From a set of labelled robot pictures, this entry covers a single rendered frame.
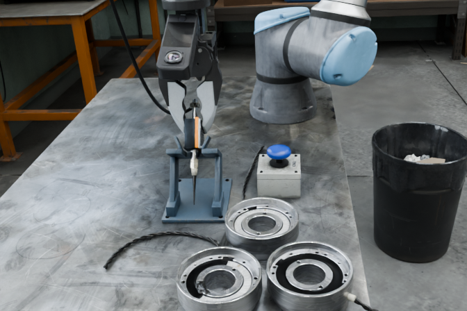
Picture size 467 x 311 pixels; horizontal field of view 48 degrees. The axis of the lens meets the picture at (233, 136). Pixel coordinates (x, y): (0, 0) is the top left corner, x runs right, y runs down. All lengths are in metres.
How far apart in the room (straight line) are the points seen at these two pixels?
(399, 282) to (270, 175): 1.18
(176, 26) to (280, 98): 0.41
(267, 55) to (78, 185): 0.46
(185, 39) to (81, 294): 0.37
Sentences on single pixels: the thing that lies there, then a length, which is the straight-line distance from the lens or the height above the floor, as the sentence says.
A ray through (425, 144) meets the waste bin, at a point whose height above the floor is 0.35.
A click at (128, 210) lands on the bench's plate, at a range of 0.88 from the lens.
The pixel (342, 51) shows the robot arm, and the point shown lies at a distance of 0.98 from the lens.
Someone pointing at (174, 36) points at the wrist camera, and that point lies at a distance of 0.76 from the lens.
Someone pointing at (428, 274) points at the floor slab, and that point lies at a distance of 2.03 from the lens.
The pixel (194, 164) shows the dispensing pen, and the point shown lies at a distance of 0.83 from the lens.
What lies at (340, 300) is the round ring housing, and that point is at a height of 0.82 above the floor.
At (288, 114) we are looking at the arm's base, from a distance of 1.13.
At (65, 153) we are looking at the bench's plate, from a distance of 1.11.
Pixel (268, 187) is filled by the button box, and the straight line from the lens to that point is 0.86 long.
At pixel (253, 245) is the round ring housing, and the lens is 0.72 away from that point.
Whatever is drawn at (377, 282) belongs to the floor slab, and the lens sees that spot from 1.96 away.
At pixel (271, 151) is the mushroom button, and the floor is 0.87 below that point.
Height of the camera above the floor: 1.26
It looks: 25 degrees down
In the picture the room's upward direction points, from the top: 3 degrees counter-clockwise
